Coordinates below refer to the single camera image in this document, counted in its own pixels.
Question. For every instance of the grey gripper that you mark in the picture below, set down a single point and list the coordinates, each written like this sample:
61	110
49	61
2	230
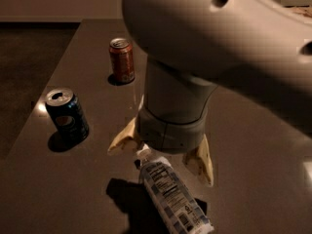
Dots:
172	135

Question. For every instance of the blue plastic water bottle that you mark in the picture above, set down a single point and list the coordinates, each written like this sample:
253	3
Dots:
172	199

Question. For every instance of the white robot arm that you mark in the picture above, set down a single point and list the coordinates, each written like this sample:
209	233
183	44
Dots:
254	47

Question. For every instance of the blue pepsi can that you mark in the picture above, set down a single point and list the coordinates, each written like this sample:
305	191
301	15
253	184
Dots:
67	114

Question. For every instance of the red coke can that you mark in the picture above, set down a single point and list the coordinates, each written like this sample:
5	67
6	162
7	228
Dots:
121	55

